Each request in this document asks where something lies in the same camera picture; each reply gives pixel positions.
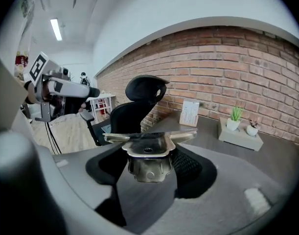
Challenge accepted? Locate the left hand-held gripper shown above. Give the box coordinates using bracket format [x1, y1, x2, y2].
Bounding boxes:
[28, 52, 101, 121]

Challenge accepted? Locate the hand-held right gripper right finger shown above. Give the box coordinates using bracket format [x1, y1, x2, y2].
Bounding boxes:
[126, 143, 286, 235]

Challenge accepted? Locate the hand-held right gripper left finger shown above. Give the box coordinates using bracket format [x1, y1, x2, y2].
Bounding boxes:
[53, 143, 130, 227]

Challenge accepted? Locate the silver metal clip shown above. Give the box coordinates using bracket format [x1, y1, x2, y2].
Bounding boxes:
[102, 132, 198, 184]

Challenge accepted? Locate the person's left forearm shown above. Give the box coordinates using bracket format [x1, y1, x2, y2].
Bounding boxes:
[23, 81, 37, 105]

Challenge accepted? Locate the white side table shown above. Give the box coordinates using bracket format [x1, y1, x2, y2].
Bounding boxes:
[90, 93, 116, 122]

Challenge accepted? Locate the teal seat pad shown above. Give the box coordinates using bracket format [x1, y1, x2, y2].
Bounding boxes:
[99, 121, 114, 135]

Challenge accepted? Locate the grey concrete planter tray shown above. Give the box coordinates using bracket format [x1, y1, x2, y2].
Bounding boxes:
[218, 117, 264, 152]

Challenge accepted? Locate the black office chair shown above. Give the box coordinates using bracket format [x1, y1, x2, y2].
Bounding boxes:
[80, 74, 170, 146]

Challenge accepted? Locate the lit ceiling tube light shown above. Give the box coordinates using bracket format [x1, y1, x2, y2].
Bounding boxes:
[50, 18, 63, 41]

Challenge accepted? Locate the white pot purple plant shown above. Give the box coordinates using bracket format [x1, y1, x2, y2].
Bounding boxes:
[246, 120, 259, 137]

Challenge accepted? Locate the white pot green plant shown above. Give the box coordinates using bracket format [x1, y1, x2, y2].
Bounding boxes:
[226, 106, 244, 132]

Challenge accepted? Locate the person's white printed shirt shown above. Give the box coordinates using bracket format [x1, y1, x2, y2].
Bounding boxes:
[0, 0, 44, 83]

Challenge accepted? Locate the wooden stand desk calendar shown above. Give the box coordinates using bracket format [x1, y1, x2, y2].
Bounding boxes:
[179, 99, 200, 127]

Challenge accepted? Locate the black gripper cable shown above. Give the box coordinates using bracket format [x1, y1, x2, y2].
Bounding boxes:
[45, 121, 63, 155]

